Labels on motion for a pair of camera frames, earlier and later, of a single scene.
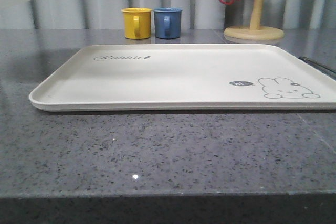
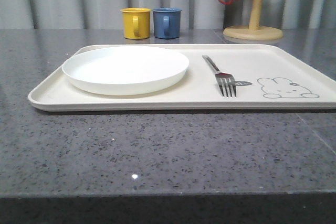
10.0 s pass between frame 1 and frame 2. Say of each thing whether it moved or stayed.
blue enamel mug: stayed
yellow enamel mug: stayed
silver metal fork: moved
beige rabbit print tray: stayed
